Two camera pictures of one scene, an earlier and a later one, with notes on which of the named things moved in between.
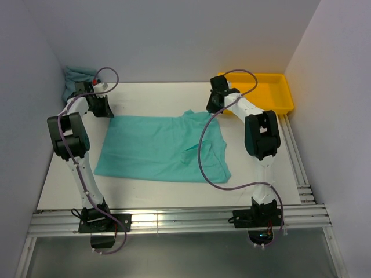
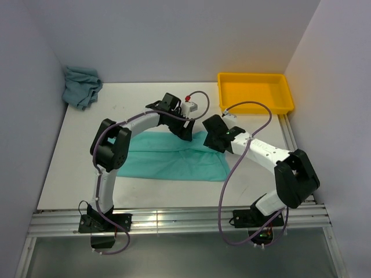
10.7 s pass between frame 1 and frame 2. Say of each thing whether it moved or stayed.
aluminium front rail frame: stayed
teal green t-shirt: stayed
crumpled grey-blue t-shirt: stayed
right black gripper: moved
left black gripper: moved
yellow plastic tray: stayed
